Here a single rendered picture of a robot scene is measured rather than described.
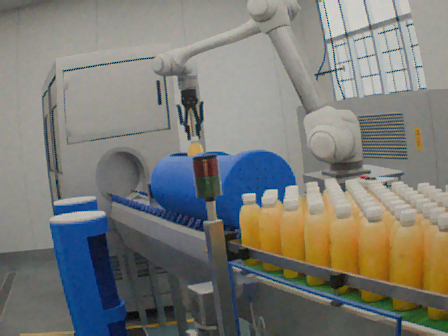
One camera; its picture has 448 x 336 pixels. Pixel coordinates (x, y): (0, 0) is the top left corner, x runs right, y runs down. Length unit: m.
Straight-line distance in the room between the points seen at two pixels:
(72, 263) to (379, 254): 1.48
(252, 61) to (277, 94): 0.53
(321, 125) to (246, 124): 5.18
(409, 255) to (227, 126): 6.27
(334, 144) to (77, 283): 1.19
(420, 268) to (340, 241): 0.28
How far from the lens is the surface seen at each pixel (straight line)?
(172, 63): 2.56
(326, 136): 2.18
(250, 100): 7.40
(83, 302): 2.42
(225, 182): 1.97
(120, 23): 7.20
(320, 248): 1.44
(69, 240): 2.36
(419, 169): 3.49
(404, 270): 1.14
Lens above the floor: 1.32
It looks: 4 degrees down
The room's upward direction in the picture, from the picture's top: 7 degrees counter-clockwise
